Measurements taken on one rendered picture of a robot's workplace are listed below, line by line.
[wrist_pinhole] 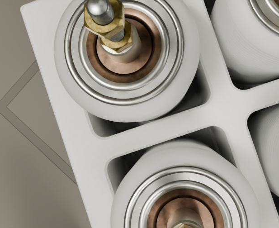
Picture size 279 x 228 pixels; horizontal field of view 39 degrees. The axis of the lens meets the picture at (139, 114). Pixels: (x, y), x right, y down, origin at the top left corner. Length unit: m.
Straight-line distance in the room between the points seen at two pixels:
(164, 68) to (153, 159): 0.06
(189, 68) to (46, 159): 0.31
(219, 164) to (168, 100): 0.05
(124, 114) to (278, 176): 0.12
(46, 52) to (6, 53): 0.21
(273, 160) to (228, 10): 0.11
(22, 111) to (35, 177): 0.09
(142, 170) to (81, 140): 0.09
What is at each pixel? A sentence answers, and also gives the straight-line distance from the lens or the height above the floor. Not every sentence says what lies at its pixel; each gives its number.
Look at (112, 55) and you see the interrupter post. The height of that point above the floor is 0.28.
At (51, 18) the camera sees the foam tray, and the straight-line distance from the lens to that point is 0.34.
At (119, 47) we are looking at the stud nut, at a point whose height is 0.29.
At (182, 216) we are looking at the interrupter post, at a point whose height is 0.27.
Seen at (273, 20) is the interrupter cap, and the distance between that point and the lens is 0.26.
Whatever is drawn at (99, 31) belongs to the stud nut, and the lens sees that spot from 0.18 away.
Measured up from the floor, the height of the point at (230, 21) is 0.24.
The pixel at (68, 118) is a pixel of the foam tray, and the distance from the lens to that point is 0.33.
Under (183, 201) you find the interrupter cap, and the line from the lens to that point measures 0.25.
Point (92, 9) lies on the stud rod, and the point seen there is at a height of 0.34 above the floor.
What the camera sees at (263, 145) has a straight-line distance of 0.33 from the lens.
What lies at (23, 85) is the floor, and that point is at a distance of 0.54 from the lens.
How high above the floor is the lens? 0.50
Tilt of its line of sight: 85 degrees down
